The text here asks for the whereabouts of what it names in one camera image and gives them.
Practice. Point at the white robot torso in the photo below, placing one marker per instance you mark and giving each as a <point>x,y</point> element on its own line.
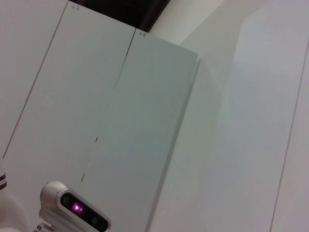
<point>12,210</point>

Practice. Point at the silver head depth camera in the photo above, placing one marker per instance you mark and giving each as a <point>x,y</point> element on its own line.
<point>79,207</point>

